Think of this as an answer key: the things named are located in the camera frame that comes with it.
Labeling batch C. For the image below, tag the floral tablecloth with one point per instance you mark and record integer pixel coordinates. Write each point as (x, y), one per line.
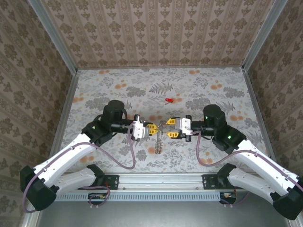
(189, 82)

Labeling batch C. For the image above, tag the aluminium corner post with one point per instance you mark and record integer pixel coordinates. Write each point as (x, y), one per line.
(262, 35)
(55, 35)

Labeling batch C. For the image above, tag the red plastic key tag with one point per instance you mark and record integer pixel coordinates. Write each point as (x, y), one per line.
(169, 100)

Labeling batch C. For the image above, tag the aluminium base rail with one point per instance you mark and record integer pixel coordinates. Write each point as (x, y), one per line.
(161, 180)

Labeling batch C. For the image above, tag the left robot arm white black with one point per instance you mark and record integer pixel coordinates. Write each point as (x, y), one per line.
(71, 153)

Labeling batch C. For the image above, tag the aluminium side rail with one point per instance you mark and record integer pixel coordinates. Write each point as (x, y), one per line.
(256, 106)
(68, 99)

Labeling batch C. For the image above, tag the grey metal base plate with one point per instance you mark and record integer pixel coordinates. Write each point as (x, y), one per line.
(154, 215)

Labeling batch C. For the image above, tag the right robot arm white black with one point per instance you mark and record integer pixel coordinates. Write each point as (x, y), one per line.
(260, 163)

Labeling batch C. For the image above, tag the aluminium back rail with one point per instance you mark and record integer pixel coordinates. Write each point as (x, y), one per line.
(161, 67)

